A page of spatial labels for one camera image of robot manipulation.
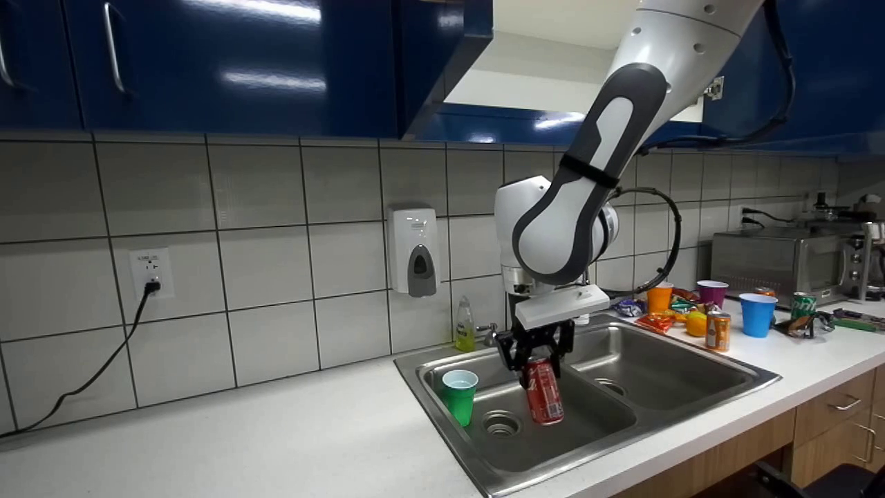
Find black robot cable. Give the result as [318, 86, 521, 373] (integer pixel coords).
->
[606, 0, 799, 299]

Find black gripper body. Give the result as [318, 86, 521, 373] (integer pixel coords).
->
[501, 322, 575, 358]

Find white wall soap dispenser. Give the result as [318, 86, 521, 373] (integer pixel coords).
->
[387, 207, 438, 299]

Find red cola can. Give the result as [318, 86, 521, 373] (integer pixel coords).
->
[526, 359, 563, 427]

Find purple plastic cup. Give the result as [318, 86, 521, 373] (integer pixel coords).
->
[696, 281, 726, 307]

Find white wall power outlet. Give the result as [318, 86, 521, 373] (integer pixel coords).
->
[130, 250, 174, 299]

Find stainless steel double sink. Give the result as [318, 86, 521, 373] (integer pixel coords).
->
[394, 322, 776, 498]

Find orange snack bag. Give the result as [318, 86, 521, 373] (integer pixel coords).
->
[635, 312, 673, 335]

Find wooden base drawer cabinet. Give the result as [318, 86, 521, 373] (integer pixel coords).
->
[617, 369, 885, 498]

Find silver toaster oven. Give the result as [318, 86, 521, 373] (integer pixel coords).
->
[711, 224, 863, 306]

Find green soda can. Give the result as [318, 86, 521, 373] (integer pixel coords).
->
[787, 290, 816, 335]

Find orange plastic cup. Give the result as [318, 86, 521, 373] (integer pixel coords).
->
[646, 282, 672, 317]

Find green plastic cup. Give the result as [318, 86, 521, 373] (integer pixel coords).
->
[441, 369, 479, 430]

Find blue cabinet door left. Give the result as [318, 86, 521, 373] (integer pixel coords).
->
[64, 0, 398, 140]

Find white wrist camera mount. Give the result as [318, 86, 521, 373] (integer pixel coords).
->
[513, 286, 607, 329]

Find blue snack bag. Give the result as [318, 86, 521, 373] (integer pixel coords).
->
[617, 299, 643, 319]

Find orange soda can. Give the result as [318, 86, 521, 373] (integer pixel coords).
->
[704, 311, 730, 351]

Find open blue cabinet door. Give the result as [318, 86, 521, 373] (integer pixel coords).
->
[394, 0, 492, 140]

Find chrome gooseneck faucet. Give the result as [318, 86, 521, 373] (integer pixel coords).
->
[474, 323, 503, 346]

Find blue plastic cup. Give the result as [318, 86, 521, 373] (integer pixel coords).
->
[738, 293, 776, 339]

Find black power cord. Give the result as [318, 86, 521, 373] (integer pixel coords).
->
[0, 281, 166, 444]

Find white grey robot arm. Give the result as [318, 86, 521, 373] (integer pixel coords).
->
[495, 0, 766, 382]

